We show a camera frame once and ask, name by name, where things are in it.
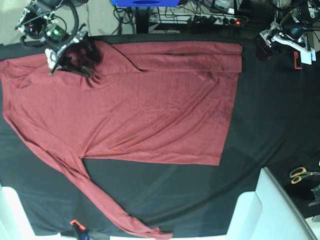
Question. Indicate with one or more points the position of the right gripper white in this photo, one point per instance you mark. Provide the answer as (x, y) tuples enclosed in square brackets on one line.
[(57, 60)]

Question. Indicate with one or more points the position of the blue box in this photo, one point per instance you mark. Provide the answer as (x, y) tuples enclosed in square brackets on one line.
[(145, 3)]

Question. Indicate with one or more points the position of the orange black clamp bottom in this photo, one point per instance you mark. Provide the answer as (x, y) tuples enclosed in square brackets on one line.
[(80, 232)]

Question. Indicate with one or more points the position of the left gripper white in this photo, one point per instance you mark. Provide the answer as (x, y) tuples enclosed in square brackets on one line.
[(276, 39)]

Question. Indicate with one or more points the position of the orange black clamp right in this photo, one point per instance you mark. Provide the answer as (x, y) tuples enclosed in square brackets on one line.
[(297, 60)]

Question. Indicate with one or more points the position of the red long-sleeve T-shirt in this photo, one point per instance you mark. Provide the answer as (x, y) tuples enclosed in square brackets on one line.
[(150, 102)]

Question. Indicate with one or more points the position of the orange black clamp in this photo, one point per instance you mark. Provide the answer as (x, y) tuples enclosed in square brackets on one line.
[(297, 60), (80, 232)]

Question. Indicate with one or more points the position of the black table stand post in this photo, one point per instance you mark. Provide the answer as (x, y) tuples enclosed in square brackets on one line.
[(142, 17)]

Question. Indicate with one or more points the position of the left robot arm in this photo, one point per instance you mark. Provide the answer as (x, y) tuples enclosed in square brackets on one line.
[(300, 13)]

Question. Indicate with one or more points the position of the yellow-handled scissors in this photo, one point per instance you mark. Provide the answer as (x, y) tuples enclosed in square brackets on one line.
[(300, 173)]

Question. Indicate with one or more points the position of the white power strip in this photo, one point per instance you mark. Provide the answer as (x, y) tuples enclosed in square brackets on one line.
[(218, 19)]

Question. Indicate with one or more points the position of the black table cloth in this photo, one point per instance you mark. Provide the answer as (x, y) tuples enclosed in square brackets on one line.
[(275, 124)]

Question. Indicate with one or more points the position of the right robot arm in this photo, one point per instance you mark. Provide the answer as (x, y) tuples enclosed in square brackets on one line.
[(72, 51)]

